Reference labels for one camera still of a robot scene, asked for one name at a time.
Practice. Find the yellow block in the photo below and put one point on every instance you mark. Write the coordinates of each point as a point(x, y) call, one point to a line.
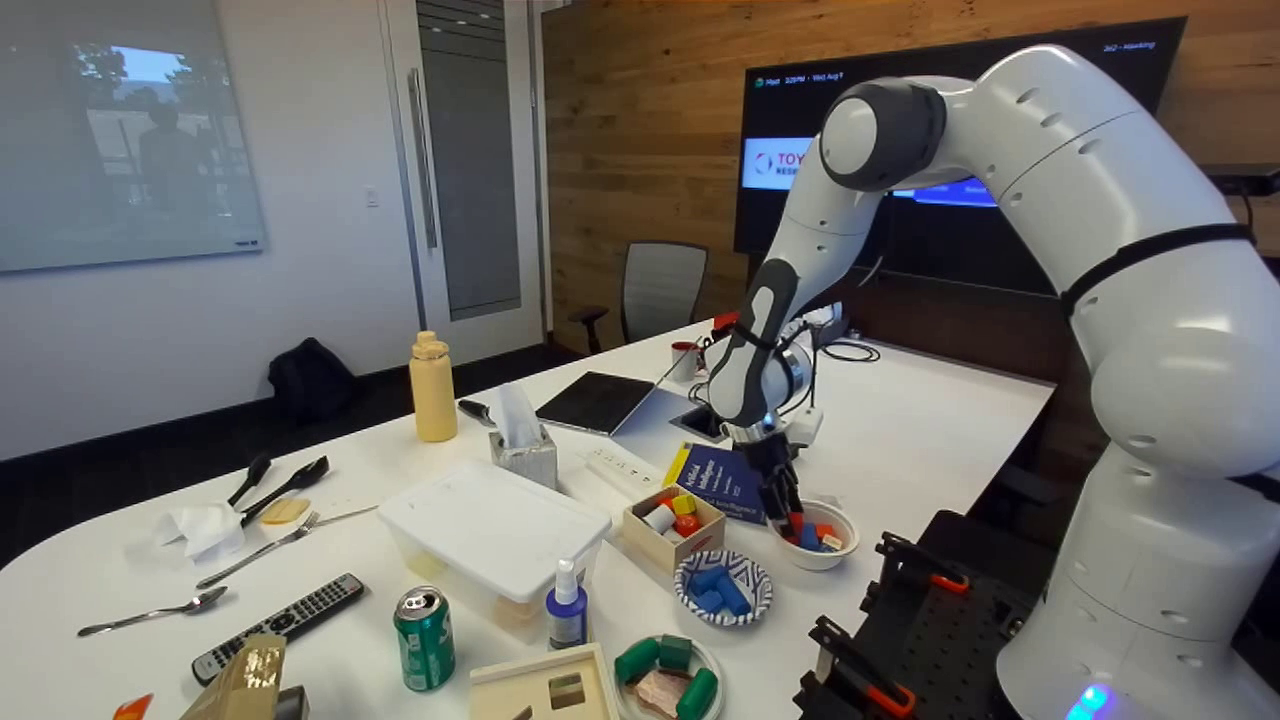
point(684, 507)

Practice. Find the glass door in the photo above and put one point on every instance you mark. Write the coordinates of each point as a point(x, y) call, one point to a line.
point(464, 163)

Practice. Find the white bowl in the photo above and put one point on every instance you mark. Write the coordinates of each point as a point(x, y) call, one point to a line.
point(817, 560)

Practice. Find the small blue cube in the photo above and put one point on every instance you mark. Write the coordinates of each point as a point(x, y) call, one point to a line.
point(727, 571)

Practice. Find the wall whiteboard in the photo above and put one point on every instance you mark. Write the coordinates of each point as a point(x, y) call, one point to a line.
point(120, 134)

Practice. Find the long silver spoon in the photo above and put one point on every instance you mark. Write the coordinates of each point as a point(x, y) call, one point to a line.
point(285, 540)

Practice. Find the blue and orange book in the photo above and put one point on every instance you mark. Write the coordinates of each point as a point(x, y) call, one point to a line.
point(714, 481)

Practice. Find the tan elongated tool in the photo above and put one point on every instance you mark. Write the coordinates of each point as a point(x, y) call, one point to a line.
point(242, 683)

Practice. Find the blue cylinder block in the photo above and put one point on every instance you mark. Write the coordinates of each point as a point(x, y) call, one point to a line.
point(709, 584)

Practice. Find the grey tissue box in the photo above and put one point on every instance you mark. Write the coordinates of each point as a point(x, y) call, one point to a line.
point(527, 444)

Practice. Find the black wall monitor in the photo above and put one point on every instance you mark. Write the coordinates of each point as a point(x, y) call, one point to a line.
point(827, 92)

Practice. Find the tan round spoon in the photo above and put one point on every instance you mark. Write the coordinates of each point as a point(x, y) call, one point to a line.
point(285, 515)

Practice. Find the black clamp orange tips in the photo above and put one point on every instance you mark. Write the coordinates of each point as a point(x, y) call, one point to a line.
point(920, 560)
point(863, 667)

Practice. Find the small white device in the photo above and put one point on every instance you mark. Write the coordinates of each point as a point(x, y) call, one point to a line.
point(827, 326)

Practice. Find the black remote control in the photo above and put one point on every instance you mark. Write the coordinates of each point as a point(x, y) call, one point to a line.
point(282, 624)

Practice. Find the black flat pad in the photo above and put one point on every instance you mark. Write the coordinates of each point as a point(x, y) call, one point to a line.
point(701, 420)

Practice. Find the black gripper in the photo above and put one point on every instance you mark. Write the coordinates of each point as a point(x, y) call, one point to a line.
point(768, 463)

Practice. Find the beige bottle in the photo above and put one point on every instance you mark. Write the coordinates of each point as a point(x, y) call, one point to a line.
point(435, 394)

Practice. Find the wooden shape sorter cube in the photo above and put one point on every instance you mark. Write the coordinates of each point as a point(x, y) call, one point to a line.
point(533, 687)

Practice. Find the green drink can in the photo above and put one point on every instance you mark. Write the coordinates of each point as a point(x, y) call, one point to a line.
point(425, 645)

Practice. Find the grey office chair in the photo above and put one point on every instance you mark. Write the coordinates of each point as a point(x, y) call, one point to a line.
point(661, 287)

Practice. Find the red object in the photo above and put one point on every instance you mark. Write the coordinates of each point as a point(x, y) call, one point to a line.
point(705, 334)

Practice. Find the black bag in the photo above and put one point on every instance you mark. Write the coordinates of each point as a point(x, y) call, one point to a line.
point(311, 383)

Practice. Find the red wooden block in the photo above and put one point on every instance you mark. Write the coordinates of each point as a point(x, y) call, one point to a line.
point(688, 524)
point(833, 540)

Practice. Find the green cylinder block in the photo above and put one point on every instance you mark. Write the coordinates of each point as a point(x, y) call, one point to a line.
point(634, 660)
point(698, 693)

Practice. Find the blue patterned paper plate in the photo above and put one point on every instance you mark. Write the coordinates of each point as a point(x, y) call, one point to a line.
point(692, 606)

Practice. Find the clear plastic cup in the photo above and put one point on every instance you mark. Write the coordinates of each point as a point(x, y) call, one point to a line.
point(206, 528)

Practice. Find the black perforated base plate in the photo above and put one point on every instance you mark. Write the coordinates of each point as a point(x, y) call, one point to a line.
point(962, 652)

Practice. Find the small white plate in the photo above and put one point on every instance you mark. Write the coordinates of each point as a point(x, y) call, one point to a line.
point(626, 702)

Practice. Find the long blue block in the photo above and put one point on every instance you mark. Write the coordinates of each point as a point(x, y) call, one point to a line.
point(737, 596)

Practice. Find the blue spray bottle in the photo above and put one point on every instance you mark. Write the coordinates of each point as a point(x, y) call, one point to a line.
point(566, 613)

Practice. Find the green square block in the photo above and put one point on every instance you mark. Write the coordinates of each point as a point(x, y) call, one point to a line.
point(673, 651)

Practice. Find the white round block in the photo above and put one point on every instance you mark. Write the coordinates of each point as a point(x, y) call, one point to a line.
point(657, 515)

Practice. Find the black spoon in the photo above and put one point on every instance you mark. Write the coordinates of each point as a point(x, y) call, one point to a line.
point(296, 481)
point(248, 477)

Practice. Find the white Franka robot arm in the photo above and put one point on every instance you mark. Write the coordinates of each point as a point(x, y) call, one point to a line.
point(1174, 345)

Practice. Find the blue rectangular block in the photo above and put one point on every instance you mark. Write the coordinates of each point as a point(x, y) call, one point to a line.
point(814, 539)

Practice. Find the white flat remote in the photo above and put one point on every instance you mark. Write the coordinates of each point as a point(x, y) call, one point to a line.
point(626, 469)

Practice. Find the tall red block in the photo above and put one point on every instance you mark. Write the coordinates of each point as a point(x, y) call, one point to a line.
point(797, 524)

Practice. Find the orange piece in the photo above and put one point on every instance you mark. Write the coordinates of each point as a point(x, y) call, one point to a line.
point(135, 709)

